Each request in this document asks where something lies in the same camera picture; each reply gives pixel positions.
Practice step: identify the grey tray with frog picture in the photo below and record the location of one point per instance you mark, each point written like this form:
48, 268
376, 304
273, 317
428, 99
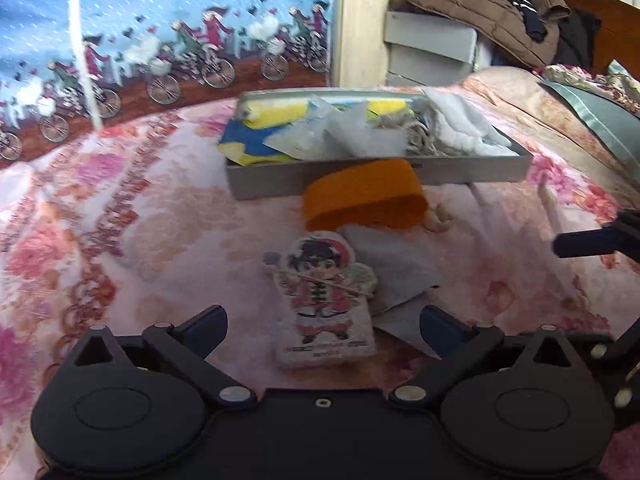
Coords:
255, 171

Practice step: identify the cartoon character plush pad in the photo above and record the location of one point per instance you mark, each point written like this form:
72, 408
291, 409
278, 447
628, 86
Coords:
324, 316

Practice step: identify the floral patterned pillow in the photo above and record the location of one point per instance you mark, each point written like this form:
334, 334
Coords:
616, 85

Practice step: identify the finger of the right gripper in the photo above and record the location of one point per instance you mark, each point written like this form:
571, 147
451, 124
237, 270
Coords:
588, 243

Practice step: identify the grey linen drawstring pouch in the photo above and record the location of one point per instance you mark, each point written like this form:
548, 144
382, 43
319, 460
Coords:
420, 140

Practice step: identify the wooden wardrobe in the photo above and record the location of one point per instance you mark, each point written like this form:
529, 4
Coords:
359, 54

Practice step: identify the brown puffer jacket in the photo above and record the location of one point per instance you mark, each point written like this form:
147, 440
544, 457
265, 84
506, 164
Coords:
502, 23

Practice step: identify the teal satin pillow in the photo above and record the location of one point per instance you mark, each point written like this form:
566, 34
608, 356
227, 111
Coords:
615, 127

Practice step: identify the small white cloth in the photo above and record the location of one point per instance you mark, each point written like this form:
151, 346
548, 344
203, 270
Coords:
460, 127

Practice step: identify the orange fabric band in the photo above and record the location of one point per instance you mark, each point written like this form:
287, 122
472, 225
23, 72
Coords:
384, 193

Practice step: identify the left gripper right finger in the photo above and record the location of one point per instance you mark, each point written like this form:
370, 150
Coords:
461, 348

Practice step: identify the grey storage box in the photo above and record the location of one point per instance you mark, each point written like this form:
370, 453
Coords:
428, 50

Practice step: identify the white whale print cloth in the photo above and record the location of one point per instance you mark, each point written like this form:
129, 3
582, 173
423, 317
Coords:
360, 139

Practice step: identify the blue bicycle print curtain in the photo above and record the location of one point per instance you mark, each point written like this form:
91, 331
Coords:
66, 64

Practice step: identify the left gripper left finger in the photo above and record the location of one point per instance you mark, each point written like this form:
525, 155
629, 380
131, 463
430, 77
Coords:
183, 349

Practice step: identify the white teal printed face mask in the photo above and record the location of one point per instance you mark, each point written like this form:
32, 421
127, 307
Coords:
308, 138

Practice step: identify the grey folded cloth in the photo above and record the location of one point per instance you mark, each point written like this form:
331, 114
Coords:
405, 277

